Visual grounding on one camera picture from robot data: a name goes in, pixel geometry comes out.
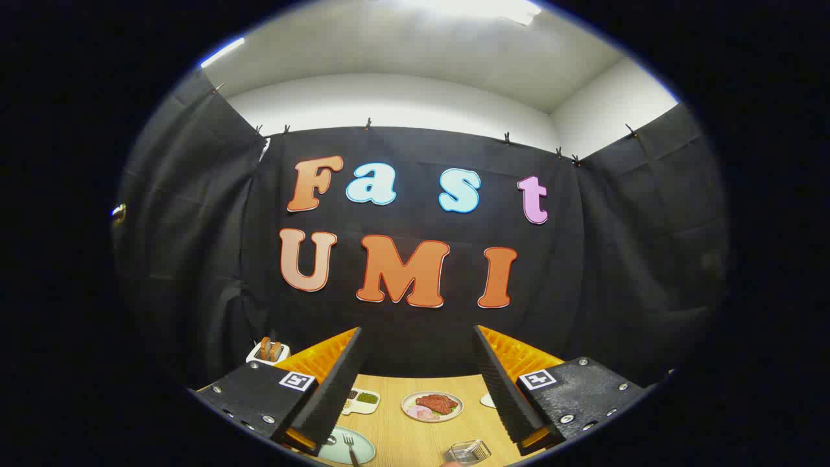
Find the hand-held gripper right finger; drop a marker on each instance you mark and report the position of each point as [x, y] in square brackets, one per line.
[502, 383]

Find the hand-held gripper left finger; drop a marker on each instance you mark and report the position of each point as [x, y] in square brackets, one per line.
[334, 383]

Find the small white saucer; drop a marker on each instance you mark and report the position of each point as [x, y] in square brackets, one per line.
[487, 401]

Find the white divided snack tray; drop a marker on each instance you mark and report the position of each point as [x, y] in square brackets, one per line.
[366, 399]

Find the light blue plate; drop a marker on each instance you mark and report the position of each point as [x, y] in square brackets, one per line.
[334, 451]

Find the plate of sliced meat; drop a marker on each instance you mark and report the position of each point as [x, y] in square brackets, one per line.
[434, 405]

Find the toasted bread slices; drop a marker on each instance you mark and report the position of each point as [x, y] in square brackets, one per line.
[270, 349]

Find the white toaster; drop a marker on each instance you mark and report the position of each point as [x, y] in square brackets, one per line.
[256, 355]

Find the row of black clips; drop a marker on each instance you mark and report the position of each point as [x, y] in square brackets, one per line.
[367, 123]

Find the ceiling light panel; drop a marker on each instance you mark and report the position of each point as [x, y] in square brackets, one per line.
[480, 8]

